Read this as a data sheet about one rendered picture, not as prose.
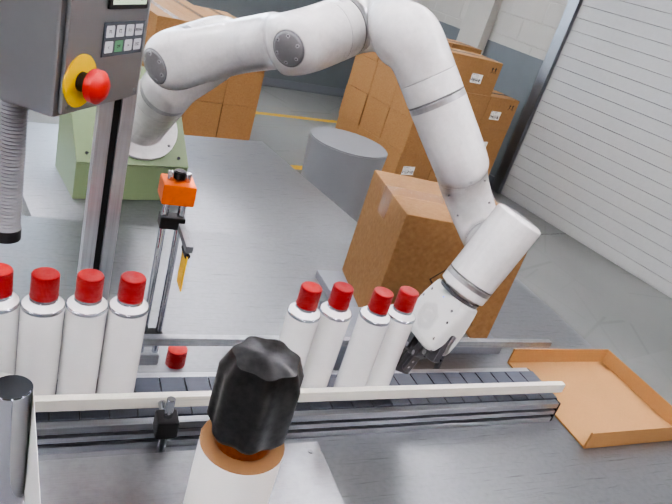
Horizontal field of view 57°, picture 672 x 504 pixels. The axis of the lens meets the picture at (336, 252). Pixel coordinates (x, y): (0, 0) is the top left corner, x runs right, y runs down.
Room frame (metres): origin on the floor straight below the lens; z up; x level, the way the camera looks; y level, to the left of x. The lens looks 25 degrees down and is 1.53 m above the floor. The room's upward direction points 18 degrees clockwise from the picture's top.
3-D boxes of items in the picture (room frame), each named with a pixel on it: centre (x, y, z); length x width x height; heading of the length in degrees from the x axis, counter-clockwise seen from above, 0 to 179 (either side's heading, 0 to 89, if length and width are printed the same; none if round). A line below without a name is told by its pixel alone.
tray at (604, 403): (1.17, -0.64, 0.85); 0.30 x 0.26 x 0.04; 119
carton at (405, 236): (1.31, -0.21, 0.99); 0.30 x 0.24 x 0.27; 110
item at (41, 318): (0.64, 0.33, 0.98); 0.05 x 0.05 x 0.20
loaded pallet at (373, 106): (5.08, -0.36, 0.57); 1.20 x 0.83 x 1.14; 133
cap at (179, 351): (0.86, 0.21, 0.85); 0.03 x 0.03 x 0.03
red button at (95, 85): (0.66, 0.31, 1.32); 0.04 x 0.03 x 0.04; 174
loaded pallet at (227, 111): (4.50, 1.53, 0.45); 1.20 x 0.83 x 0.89; 43
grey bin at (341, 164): (3.41, 0.12, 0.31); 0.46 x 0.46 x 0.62
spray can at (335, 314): (0.84, -0.03, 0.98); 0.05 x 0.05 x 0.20
